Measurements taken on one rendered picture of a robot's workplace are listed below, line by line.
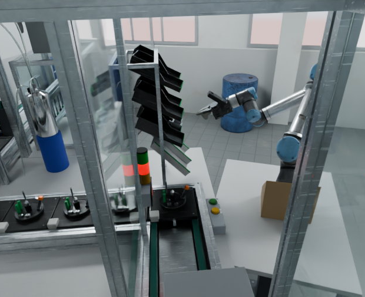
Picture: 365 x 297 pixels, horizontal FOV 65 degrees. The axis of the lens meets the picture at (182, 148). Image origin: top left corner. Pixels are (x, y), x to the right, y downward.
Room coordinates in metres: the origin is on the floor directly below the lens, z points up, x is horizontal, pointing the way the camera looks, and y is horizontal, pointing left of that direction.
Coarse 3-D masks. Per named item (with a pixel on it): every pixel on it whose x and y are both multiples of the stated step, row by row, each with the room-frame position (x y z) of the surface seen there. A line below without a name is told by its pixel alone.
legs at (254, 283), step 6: (258, 276) 1.23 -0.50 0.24; (252, 282) 1.35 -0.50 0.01; (258, 282) 1.17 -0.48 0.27; (264, 282) 1.16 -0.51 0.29; (270, 282) 1.15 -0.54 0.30; (252, 288) 1.30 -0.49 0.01; (258, 288) 1.17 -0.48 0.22; (264, 288) 1.16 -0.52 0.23; (258, 294) 1.16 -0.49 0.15; (264, 294) 1.15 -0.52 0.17
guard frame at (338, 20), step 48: (0, 0) 0.33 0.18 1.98; (48, 0) 0.33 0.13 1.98; (96, 0) 0.33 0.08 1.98; (144, 0) 0.34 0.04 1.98; (192, 0) 0.34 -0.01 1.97; (240, 0) 0.35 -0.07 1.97; (288, 0) 0.35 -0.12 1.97; (336, 0) 0.35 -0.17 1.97; (336, 48) 0.35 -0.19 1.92; (288, 240) 0.35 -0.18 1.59
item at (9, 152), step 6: (18, 102) 2.80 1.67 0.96; (24, 114) 2.57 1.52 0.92; (24, 120) 2.43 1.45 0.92; (24, 126) 2.21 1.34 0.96; (30, 132) 2.21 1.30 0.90; (12, 138) 1.99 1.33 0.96; (6, 144) 1.89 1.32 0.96; (12, 144) 1.90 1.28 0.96; (6, 150) 1.81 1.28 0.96; (12, 150) 1.87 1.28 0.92; (18, 150) 1.95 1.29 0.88; (6, 156) 1.78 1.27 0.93; (12, 156) 1.85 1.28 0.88; (6, 162) 1.75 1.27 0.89
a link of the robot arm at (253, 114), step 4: (248, 100) 1.50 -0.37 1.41; (252, 100) 1.50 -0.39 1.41; (244, 104) 1.50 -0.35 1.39; (248, 104) 1.48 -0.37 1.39; (252, 104) 1.48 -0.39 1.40; (256, 104) 1.49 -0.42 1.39; (244, 108) 1.49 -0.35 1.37; (248, 108) 1.46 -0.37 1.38; (252, 108) 1.46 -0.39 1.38; (256, 108) 1.46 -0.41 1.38; (248, 112) 1.45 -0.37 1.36; (252, 112) 1.44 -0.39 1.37; (256, 112) 1.44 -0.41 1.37; (248, 116) 1.44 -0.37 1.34; (252, 116) 1.43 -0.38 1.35; (256, 116) 1.42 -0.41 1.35; (260, 116) 1.44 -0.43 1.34; (248, 120) 1.44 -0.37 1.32; (252, 120) 1.44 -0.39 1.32; (256, 120) 1.45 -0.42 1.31
